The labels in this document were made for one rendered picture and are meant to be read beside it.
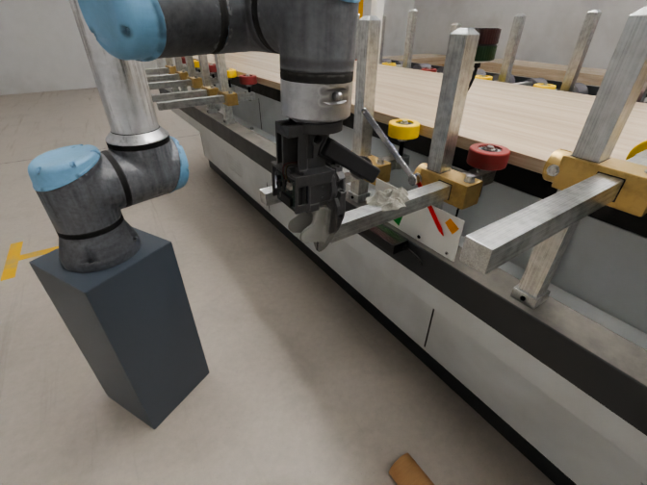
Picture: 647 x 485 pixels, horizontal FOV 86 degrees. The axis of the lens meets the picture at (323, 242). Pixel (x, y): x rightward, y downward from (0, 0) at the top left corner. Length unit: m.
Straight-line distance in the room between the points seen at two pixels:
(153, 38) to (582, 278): 0.87
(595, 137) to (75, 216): 1.00
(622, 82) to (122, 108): 0.93
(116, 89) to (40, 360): 1.19
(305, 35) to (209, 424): 1.19
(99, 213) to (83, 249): 0.10
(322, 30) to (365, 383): 1.19
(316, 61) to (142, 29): 0.17
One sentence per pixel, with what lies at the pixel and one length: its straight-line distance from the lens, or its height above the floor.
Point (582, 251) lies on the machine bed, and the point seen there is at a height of 0.73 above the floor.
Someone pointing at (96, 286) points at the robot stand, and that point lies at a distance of 0.99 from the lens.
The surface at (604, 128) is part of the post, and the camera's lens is 0.60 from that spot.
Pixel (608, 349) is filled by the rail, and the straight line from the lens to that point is 0.72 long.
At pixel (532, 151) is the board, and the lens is 0.87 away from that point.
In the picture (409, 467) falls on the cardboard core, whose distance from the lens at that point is 1.18.
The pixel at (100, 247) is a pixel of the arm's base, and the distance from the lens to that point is 1.02.
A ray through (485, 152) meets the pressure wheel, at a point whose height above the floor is 0.91.
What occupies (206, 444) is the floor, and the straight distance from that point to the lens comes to 1.32.
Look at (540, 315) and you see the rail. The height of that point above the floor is 0.70.
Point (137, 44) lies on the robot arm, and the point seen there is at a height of 1.11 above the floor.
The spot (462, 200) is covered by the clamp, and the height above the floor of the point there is 0.84.
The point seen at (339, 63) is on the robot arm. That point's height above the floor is 1.09.
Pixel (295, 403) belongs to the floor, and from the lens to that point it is 1.34.
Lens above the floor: 1.14
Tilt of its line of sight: 33 degrees down
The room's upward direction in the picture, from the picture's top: straight up
